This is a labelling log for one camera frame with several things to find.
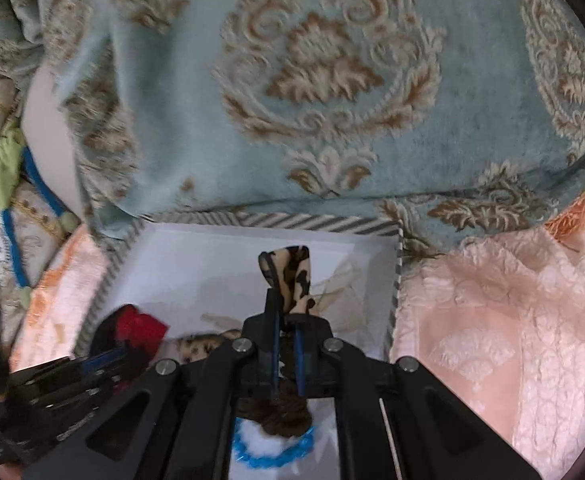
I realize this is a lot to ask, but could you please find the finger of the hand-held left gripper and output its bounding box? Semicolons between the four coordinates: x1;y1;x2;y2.
8;346;129;397
1;379;126;448

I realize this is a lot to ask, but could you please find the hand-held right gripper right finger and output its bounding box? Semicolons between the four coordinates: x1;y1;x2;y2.
288;312;544;480

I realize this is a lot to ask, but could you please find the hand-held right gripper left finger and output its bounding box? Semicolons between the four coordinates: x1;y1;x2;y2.
22;289;280;480

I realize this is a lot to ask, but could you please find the red hair bow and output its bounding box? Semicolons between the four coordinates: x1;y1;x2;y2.
114;305;171;357

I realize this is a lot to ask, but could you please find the leopard print hair bow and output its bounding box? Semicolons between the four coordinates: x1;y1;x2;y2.
177;245;369;367

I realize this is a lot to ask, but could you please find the striped box with white inside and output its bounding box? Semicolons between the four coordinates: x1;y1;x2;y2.
75;210;405;480

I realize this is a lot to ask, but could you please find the black hair bow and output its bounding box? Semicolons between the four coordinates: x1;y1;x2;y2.
90;310;126;361

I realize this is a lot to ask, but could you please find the brown hair bow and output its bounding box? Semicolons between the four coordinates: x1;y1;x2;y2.
236;379;314;437

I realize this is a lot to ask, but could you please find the white fluffy scrunchie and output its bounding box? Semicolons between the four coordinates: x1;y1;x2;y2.
242;425;304;461

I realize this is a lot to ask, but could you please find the green and blue plush toy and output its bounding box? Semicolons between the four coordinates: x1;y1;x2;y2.
0;125;81;307

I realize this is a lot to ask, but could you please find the peach quilted bedspread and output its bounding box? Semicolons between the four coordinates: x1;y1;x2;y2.
10;192;585;480

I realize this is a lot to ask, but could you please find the plain beige pillow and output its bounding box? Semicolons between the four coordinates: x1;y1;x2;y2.
21;66;89;226

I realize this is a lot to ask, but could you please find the teal damask blanket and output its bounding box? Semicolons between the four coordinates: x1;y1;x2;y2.
0;0;585;262

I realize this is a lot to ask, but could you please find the blue fluffy hair tie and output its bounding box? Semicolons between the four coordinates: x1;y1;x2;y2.
231;419;319;469

